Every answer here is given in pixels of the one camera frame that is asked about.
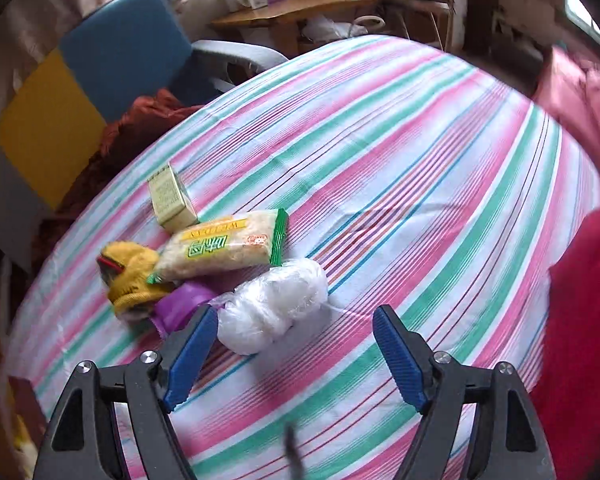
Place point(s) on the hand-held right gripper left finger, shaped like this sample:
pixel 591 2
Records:
pixel 190 360

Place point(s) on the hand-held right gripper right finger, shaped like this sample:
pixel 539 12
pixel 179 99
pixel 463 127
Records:
pixel 402 360

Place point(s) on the purple plastic item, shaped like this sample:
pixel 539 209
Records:
pixel 180 305

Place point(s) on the clear plastic bag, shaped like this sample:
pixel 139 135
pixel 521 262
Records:
pixel 270 310

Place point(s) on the yellow glove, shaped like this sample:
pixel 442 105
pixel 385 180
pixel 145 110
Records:
pixel 135 270

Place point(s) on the rice cracker packet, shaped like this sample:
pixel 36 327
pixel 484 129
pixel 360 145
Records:
pixel 220 252

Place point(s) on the green beige carton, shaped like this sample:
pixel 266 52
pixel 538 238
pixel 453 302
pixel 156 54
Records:
pixel 172 200

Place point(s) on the maroon cardboard box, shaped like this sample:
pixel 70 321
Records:
pixel 25 405

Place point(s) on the person's red clothing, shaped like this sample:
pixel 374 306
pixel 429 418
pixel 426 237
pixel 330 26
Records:
pixel 585 335

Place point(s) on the dark red blanket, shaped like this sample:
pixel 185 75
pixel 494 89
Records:
pixel 130 125

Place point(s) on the pink cloth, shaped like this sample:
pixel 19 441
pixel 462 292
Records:
pixel 575 95

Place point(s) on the grey yellow blue chair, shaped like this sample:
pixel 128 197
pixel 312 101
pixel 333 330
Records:
pixel 120 50

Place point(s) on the round woven basket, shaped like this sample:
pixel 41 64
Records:
pixel 370 22

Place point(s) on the white plastic bag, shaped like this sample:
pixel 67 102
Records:
pixel 327 27

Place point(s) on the wooden desk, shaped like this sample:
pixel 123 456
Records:
pixel 290 10

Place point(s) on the grey bed rail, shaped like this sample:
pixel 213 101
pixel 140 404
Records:
pixel 240 52

